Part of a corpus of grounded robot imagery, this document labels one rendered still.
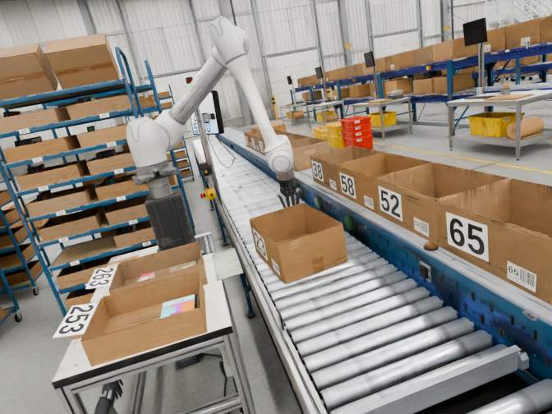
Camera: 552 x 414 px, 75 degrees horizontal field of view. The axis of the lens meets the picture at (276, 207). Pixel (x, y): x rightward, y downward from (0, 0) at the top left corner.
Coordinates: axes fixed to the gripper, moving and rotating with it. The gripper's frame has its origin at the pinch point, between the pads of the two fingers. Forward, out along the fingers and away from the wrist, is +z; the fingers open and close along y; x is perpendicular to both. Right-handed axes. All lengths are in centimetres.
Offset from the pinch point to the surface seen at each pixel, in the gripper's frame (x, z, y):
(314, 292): 55, 11, 11
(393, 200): 48, -13, -29
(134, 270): -3, 6, 81
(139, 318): 37, 10, 76
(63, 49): -120, -113, 104
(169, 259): -3, 6, 64
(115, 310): 29, 7, 85
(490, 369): 109, 11, -13
